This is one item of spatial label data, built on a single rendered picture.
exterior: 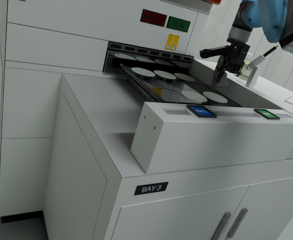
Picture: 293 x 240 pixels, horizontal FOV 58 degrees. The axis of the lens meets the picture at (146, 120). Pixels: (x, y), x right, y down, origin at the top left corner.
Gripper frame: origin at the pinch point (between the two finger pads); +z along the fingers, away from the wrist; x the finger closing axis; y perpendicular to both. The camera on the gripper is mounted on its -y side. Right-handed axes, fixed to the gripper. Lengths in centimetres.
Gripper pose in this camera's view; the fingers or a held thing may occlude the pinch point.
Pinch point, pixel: (211, 87)
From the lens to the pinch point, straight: 112.0
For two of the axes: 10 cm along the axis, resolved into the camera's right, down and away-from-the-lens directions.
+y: 9.6, 2.6, 0.8
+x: 0.4, -4.2, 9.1
